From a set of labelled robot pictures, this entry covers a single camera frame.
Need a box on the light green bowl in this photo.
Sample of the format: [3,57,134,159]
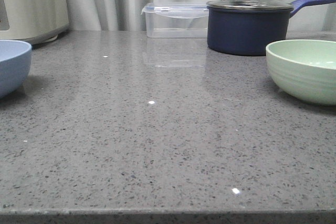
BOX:
[266,39,335,105]

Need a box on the light blue bowl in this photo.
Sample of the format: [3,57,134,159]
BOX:
[1,40,32,98]

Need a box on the clear plastic food container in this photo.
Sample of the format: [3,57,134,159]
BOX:
[142,2,208,38]

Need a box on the dark blue saucepan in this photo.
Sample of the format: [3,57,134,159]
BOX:
[207,0,335,56]

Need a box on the glass lid blue knob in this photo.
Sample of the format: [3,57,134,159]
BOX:
[207,0,293,10]

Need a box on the white kitchen appliance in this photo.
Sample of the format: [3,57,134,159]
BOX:
[1,0,69,44]

